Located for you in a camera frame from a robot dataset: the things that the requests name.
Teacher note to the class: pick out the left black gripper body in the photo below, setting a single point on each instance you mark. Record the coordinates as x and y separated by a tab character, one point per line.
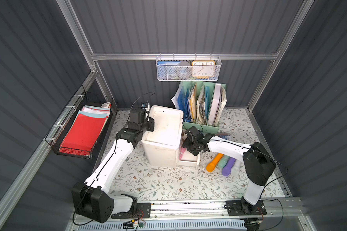
149	124

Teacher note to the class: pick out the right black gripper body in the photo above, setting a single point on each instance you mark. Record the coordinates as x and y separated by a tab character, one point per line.
189	141

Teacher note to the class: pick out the pink microphone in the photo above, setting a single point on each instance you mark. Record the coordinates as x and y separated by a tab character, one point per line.
182	151

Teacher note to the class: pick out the white bottom drawer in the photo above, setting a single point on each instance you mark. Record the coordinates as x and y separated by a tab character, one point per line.
189	160

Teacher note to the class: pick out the orange microphone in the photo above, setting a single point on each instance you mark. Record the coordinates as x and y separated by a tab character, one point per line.
212	165

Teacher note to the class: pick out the blue lid pencil tube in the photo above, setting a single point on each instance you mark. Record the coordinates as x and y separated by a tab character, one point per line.
224	136

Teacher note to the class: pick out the white drawer cabinet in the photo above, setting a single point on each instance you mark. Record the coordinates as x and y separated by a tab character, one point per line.
162	146

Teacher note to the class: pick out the purple microphone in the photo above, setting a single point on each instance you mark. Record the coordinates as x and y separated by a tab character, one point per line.
226	171

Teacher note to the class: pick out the white microphone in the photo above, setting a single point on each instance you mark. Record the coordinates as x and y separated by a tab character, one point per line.
236	168

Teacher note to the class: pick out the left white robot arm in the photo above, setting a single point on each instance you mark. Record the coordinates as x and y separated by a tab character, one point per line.
91	198

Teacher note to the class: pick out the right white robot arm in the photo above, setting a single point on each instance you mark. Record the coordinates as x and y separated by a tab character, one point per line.
258	164

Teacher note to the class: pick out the green file organizer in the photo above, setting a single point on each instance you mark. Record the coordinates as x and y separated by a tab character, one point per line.
202	104

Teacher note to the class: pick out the red paper folder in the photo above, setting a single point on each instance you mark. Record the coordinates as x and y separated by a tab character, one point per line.
83	133

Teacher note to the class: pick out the blue box in basket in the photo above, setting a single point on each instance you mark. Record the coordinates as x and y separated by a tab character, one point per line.
167	70

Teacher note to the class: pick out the grey tape roll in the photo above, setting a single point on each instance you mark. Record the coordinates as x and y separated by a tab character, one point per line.
183	70

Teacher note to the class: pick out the yellow alarm clock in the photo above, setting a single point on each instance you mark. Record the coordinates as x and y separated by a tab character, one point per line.
203	69

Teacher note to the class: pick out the black wire side basket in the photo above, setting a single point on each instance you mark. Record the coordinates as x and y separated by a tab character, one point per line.
85	101

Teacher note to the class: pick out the white wire wall basket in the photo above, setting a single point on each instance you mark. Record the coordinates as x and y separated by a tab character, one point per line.
189	59

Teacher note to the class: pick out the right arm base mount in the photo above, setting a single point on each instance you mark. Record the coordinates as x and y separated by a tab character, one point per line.
243	208

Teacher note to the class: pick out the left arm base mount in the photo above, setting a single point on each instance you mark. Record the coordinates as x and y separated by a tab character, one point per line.
138	210

